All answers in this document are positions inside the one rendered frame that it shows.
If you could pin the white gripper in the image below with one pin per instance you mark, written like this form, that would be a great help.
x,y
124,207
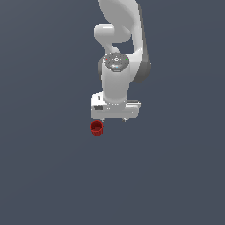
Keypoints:
x,y
114,110

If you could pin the small red ribbed cup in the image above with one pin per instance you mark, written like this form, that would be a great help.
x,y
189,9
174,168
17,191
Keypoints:
x,y
96,129

